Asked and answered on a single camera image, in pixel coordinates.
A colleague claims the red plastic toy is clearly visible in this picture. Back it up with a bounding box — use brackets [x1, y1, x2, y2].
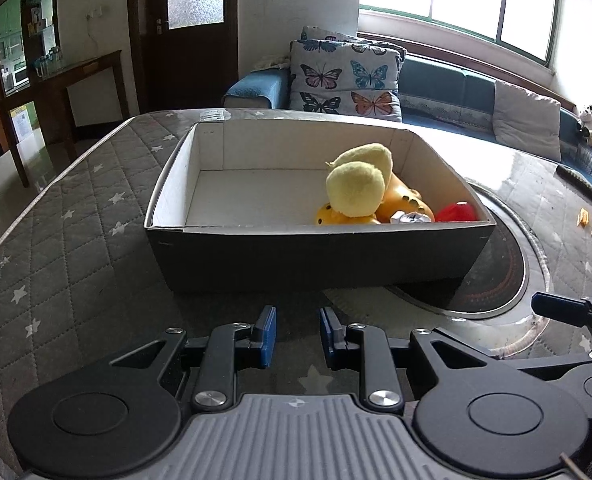
[435, 200, 478, 222]

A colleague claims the small orange toy block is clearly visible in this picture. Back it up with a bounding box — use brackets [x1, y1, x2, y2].
[577, 208, 590, 228]

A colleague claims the grey sofa cushion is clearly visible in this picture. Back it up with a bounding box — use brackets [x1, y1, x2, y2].
[491, 80, 561, 162]

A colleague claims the round induction cooktop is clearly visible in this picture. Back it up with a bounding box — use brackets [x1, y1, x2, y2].
[325, 181, 552, 356]

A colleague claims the cardboard box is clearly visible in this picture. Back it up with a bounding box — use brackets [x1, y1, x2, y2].
[144, 110, 496, 302]

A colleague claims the yellow plush duck toy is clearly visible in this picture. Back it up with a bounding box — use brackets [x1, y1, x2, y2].
[325, 143, 392, 218]

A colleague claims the dark wooden door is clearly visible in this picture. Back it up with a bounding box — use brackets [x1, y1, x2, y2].
[128, 0, 238, 113]

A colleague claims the dark wooden side table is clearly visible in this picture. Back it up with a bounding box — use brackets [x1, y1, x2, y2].
[0, 49, 132, 189]

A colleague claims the small white robot toy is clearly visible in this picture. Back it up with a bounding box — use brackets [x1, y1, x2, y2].
[389, 210, 433, 224]

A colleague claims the blue sofa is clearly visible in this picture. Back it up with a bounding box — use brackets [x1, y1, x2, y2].
[223, 56, 592, 185]

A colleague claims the butterfly print pillow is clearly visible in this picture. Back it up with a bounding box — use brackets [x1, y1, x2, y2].
[288, 36, 405, 122]

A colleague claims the orange rubber dinosaur toy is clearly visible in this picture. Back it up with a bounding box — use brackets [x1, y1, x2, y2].
[375, 174, 435, 223]

